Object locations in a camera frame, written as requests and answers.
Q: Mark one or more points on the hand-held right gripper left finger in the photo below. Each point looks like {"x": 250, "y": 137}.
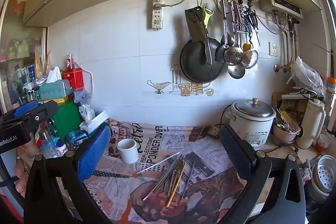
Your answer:
{"x": 94, "y": 153}

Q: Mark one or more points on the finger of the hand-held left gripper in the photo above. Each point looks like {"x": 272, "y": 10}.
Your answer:
{"x": 25, "y": 108}
{"x": 43, "y": 113}

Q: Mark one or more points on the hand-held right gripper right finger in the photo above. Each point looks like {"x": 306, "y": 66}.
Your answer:
{"x": 236, "y": 153}

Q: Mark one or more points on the white ceramic cup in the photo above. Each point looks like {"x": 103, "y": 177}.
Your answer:
{"x": 128, "y": 154}

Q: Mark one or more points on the silver chopstick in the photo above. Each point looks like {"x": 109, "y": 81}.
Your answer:
{"x": 157, "y": 163}

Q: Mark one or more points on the gold chopstick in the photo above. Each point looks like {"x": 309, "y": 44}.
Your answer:
{"x": 176, "y": 185}

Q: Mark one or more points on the bunch of chopsticks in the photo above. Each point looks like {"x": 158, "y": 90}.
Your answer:
{"x": 161, "y": 179}

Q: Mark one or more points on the bundle of utensils in bowl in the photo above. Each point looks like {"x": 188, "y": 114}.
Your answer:
{"x": 283, "y": 121}

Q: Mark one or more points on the person's left hand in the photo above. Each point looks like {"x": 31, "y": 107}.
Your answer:
{"x": 22, "y": 179}

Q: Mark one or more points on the yellow flat box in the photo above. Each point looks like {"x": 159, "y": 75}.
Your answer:
{"x": 59, "y": 100}

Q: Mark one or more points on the green box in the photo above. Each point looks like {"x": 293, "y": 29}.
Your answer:
{"x": 68, "y": 116}

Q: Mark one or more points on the teal tissue box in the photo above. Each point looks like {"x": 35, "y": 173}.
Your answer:
{"x": 55, "y": 90}

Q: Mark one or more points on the clear plastic bottle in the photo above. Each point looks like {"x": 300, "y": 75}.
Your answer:
{"x": 48, "y": 145}

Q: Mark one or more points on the white rice cooker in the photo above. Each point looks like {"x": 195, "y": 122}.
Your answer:
{"x": 249, "y": 121}

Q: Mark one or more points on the white plastic packet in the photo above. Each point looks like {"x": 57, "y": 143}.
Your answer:
{"x": 86, "y": 112}

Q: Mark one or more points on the blue plastic packet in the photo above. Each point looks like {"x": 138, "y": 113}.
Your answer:
{"x": 82, "y": 95}

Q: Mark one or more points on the red tin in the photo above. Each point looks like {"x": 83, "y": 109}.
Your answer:
{"x": 73, "y": 78}

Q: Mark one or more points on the pink bowl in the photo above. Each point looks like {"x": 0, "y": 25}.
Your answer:
{"x": 284, "y": 136}

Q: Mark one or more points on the red white canister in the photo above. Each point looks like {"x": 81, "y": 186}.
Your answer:
{"x": 69, "y": 61}

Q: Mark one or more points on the newspaper print tablecloth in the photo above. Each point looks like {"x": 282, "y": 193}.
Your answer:
{"x": 157, "y": 140}

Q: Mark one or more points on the glass door cabinet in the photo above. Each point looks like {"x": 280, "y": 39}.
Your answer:
{"x": 15, "y": 29}

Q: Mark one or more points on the cream thermos jug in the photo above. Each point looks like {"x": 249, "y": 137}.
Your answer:
{"x": 311, "y": 121}

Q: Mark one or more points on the metal ladle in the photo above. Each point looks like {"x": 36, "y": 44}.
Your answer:
{"x": 236, "y": 71}

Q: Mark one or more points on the metal steamer pot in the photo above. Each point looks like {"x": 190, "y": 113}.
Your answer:
{"x": 324, "y": 174}

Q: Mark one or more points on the black frying pan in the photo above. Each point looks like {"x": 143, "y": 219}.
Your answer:
{"x": 197, "y": 66}

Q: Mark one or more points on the mesh strainer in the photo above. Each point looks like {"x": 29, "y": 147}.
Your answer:
{"x": 252, "y": 58}

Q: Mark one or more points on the metal slotted spoon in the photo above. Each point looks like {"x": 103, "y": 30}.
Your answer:
{"x": 233, "y": 56}

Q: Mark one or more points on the white plastic bag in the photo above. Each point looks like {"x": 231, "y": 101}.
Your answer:
{"x": 307, "y": 74}

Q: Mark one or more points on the water pipes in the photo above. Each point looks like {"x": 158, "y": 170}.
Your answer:
{"x": 286, "y": 50}

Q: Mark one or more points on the orange lid bottle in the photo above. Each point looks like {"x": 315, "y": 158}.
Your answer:
{"x": 331, "y": 86}

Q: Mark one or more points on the metal masher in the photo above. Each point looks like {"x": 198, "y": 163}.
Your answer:
{"x": 241, "y": 27}

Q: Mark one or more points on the black scissors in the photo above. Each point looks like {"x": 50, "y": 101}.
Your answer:
{"x": 252, "y": 19}

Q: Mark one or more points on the green peeler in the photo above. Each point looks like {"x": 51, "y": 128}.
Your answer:
{"x": 206, "y": 18}

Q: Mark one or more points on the white power strip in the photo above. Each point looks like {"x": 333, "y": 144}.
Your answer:
{"x": 157, "y": 16}

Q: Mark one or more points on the white water heater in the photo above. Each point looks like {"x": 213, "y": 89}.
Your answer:
{"x": 278, "y": 3}

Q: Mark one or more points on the white wall socket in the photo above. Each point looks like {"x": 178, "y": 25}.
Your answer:
{"x": 273, "y": 49}

